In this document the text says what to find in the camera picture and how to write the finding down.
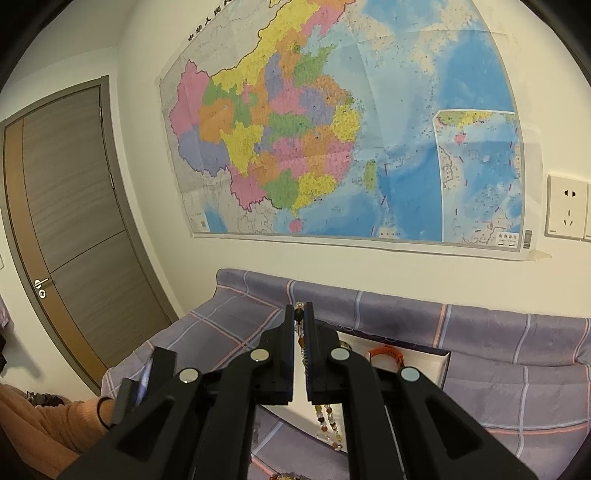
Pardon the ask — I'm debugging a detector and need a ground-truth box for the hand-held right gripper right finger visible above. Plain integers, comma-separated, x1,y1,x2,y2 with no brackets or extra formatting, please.
304,302,539,480

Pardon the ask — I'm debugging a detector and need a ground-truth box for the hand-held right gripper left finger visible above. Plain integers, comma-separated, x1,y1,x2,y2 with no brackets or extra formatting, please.
60,305,297,480

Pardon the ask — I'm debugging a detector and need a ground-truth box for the multicolour bead necklace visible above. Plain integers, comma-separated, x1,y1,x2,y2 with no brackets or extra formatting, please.
294,302,346,454

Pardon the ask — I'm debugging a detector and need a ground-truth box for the dark blue jewelry box tray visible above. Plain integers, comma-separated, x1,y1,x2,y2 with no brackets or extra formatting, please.
256,323,451,440

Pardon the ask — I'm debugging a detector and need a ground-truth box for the person's left forearm orange sleeve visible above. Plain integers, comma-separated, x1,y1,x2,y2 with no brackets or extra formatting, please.
0,383,117,480

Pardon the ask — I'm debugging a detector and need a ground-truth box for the orange wrist watch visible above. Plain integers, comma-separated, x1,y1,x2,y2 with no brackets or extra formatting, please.
365,346,404,376

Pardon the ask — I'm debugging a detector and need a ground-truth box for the dark shoe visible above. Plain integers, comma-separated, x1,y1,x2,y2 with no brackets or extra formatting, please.
25,391,66,408

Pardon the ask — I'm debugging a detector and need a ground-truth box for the brown wooden door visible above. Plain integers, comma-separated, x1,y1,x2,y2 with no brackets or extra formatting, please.
0,76,179,398

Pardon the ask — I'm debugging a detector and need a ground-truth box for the colourful wall map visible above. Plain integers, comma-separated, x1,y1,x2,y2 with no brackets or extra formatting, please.
157,0,537,260

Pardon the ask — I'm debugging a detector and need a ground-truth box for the white wall socket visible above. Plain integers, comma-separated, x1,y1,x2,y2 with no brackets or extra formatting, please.
545,174,590,241

